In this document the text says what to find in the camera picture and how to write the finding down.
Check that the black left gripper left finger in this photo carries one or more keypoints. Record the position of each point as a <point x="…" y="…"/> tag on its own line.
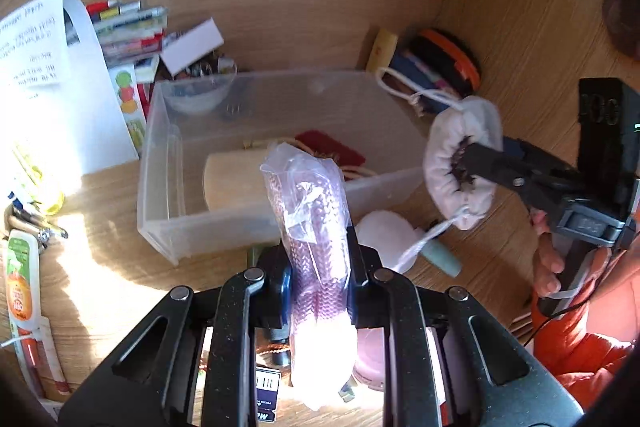
<point x="149" y="379"/>

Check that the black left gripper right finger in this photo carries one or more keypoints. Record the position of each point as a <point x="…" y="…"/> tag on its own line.
<point x="447" y="360"/>

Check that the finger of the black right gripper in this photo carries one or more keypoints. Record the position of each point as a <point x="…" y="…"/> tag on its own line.
<point x="534" y="156"/>
<point x="505" y="174"/>

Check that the pink drawstring pouch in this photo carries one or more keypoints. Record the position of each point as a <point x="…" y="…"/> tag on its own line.
<point x="462" y="197"/>

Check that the blue Max staples box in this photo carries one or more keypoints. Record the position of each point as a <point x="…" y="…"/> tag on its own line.
<point x="267" y="385"/>

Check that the person's right hand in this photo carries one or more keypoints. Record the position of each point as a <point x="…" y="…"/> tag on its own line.
<point x="548" y="263"/>

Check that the orange jacket sleeve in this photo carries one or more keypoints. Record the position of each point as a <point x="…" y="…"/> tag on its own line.
<point x="583" y="362"/>

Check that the black orange round case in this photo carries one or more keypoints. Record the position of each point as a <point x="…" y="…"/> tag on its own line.
<point x="449" y="57"/>

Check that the mint green tube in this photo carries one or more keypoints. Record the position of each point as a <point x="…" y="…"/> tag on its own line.
<point x="441" y="257"/>

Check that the blue pencil pouch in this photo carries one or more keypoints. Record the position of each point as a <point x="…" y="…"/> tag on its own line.
<point x="419" y="74"/>

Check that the yellow lotion tube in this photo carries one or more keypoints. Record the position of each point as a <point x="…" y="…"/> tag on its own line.
<point x="382" y="51"/>

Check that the clear plastic storage bin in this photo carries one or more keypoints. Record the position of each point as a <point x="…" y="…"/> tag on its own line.
<point x="201" y="187"/>

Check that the white printed paper sheet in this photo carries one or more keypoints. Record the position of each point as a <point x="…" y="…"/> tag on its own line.
<point x="58" y="102"/>

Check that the small white box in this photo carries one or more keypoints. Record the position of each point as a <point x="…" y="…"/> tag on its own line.
<point x="179" y="53"/>

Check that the stack of books and pens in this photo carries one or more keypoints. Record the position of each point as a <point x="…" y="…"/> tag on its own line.
<point x="131" y="36"/>

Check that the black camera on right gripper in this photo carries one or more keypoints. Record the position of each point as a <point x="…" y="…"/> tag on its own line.
<point x="608" y="116"/>

